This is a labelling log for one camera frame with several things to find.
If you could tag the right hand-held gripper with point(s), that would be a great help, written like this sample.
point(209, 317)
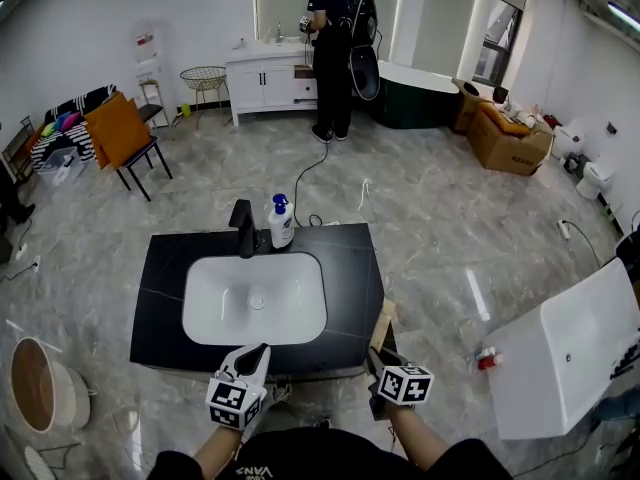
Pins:
point(405, 385)

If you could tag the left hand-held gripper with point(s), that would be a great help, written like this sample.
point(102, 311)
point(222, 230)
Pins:
point(232, 400)

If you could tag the person's left forearm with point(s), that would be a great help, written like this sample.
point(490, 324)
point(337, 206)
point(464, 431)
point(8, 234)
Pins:
point(217, 448)

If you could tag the person's right forearm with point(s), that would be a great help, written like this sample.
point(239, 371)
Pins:
point(415, 438)

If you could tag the white sink basin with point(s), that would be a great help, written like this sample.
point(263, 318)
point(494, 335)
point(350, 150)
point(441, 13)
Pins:
point(250, 298)

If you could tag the black top sink cabinet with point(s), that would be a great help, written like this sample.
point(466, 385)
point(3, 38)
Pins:
point(160, 318)

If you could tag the small white bottle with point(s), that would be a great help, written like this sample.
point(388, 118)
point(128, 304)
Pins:
point(484, 353)

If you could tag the red bottle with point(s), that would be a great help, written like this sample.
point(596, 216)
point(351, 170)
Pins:
point(490, 362)

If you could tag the person's black shirt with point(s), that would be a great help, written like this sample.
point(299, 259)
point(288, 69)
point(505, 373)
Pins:
point(325, 455)

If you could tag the black sink faucet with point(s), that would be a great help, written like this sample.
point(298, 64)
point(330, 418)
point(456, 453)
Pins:
point(245, 228)

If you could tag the white soap bottle blue pump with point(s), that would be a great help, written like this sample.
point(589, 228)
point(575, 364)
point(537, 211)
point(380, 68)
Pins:
point(281, 228)

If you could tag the white bathtub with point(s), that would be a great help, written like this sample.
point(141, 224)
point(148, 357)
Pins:
point(560, 358)

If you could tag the white power strip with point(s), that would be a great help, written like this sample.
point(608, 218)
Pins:
point(564, 230)

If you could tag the black chair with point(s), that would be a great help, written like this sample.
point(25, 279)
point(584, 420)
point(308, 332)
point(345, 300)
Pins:
point(145, 163)

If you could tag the black bathtub faucet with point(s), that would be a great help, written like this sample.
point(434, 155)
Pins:
point(627, 360)

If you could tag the large cardboard box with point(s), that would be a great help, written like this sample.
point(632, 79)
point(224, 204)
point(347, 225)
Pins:
point(505, 143)

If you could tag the dark green bathtub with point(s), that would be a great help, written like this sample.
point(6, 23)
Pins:
point(415, 98)

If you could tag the green cup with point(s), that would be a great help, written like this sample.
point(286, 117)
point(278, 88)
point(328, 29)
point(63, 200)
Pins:
point(185, 110)

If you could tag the small cardboard box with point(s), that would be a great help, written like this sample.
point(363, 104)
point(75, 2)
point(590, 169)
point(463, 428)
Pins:
point(467, 108)

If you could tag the orange cushion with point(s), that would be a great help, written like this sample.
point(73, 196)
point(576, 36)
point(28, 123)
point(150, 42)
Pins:
point(117, 128)

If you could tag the wooden seat chair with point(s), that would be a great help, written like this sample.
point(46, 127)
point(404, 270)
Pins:
point(152, 110)

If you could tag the clear plastic storage box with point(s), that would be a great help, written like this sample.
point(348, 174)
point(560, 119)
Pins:
point(57, 165)

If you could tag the white vanity cabinet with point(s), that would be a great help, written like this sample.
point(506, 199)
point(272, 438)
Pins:
point(260, 83)

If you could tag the striped sofa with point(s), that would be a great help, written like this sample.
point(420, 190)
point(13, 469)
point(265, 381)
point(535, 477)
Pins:
point(70, 138)

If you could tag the window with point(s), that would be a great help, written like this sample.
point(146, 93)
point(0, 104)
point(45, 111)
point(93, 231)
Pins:
point(497, 43)

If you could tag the ceiling light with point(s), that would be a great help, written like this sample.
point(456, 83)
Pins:
point(625, 13)

